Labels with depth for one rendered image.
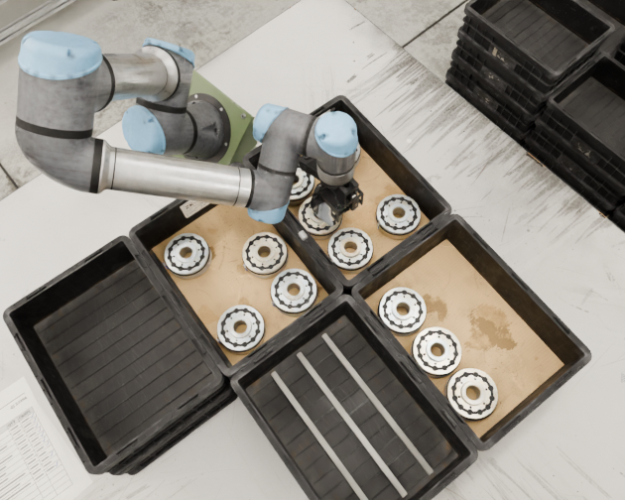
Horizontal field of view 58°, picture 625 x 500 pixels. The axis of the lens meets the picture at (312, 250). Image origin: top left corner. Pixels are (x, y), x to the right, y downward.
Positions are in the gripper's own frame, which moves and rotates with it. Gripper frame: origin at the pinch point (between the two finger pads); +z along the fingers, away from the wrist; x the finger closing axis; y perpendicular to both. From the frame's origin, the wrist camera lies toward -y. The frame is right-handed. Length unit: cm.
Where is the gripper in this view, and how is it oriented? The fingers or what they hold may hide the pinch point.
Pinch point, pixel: (329, 208)
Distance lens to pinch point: 132.7
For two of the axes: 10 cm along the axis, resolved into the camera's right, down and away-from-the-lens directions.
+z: 0.3, 3.8, 9.2
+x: 7.9, -5.8, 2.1
